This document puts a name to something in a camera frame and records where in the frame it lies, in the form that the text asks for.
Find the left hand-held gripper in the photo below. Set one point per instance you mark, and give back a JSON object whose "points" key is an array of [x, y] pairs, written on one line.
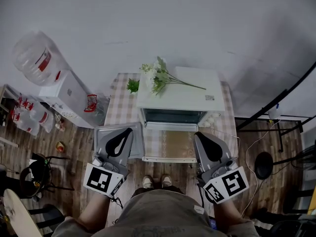
{"points": [[103, 179]]}

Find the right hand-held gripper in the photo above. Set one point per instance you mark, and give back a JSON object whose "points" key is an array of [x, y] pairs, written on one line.
{"points": [[232, 181]]}

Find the grey metal baking tray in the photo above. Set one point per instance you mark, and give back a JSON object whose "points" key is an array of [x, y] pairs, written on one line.
{"points": [[137, 142]]}

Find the white toaster oven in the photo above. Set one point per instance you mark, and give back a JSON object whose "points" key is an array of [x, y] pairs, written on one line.
{"points": [[187, 97]]}

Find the person's right forearm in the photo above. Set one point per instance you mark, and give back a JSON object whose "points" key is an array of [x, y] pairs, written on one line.
{"points": [[227, 213]]}

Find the person's left forearm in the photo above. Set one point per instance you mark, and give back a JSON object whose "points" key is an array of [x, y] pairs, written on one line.
{"points": [[95, 211]]}

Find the black stand with round base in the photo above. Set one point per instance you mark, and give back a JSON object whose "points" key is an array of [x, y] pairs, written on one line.
{"points": [[263, 165]]}

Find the person's left shoe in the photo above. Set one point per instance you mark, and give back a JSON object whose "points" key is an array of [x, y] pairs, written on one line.
{"points": [[148, 181]]}

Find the person's shoe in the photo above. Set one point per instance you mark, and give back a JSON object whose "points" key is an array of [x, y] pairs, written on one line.
{"points": [[148, 181], [167, 180]]}

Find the small red and yellow cup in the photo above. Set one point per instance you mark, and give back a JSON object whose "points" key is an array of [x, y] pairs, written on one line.
{"points": [[60, 147]]}

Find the person's right shoe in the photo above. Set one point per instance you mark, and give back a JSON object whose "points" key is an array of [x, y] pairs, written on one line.
{"points": [[167, 180]]}

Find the person's grey clothing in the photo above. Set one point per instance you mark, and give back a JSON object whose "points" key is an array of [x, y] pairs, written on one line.
{"points": [[158, 213]]}

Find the black metal chair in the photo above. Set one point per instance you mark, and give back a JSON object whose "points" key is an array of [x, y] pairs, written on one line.
{"points": [[37, 174]]}

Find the beige checked tablecloth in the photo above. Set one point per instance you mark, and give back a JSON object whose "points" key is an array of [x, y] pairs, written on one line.
{"points": [[121, 102]]}

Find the white bottle with blue cap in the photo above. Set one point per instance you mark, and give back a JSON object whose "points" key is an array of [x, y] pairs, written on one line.
{"points": [[273, 112]]}

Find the white water dispenser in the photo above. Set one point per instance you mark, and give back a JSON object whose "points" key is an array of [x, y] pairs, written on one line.
{"points": [[71, 95]]}

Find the round wooden table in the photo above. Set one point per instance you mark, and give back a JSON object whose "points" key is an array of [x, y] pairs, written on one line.
{"points": [[17, 213]]}

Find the small green plant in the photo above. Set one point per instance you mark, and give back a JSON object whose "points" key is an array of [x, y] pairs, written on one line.
{"points": [[132, 85]]}

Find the white artificial flower bouquet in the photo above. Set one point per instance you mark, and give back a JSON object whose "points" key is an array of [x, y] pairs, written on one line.
{"points": [[154, 78]]}

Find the large clear water bottle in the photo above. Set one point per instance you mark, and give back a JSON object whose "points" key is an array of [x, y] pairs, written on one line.
{"points": [[37, 58]]}

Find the black metal frame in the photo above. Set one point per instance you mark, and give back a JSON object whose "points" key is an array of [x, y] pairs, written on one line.
{"points": [[271, 105]]}

